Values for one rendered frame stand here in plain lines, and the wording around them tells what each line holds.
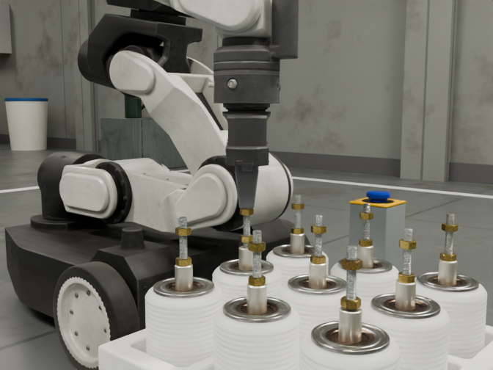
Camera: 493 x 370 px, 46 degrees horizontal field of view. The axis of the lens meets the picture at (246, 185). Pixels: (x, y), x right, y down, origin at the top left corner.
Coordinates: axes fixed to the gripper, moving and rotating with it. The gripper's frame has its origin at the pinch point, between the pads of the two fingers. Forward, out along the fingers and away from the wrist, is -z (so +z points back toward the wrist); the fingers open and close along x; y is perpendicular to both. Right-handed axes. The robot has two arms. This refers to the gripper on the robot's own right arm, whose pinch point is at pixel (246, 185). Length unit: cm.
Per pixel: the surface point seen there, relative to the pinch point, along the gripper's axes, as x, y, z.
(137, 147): 351, 72, -20
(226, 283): -3.9, 2.8, -12.6
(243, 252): -1.0, 0.4, -9.1
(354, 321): -25.8, -9.6, -9.5
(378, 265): 0.6, -18.6, -11.5
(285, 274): 4.4, -5.9, -13.9
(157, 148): 358, 58, -21
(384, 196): 16.5, -23.4, -4.2
